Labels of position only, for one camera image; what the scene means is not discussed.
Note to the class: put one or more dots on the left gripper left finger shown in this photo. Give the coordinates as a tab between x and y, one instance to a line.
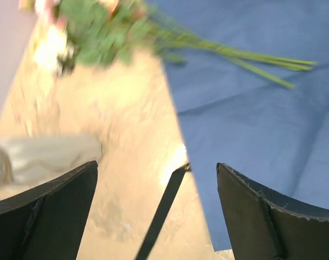
47	222

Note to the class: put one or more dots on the blue wrapping paper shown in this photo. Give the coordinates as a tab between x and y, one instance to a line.
276	136

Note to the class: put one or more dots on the white ceramic vase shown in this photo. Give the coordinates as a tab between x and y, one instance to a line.
26	160

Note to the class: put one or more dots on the black ribbon gold lettering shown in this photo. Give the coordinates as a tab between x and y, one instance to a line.
162	211

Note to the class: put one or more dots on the pink white flower bouquet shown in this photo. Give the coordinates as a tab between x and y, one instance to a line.
96	33

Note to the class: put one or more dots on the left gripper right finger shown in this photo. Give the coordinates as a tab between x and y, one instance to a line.
264	224

